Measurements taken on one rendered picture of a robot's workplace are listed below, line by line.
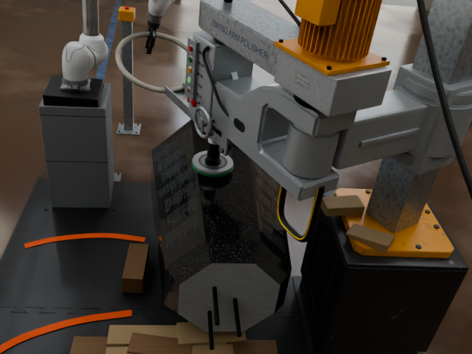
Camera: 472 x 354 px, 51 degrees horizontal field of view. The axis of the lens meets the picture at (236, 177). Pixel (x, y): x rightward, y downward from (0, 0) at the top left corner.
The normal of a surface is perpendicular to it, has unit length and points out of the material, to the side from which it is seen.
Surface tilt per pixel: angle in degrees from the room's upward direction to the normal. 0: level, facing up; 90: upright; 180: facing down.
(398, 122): 90
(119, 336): 0
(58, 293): 0
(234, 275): 90
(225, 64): 90
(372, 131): 90
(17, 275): 0
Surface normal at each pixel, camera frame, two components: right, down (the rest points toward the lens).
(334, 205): 0.11, -0.82
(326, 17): 0.54, 0.52
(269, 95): -0.84, 0.23
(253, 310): 0.09, 0.57
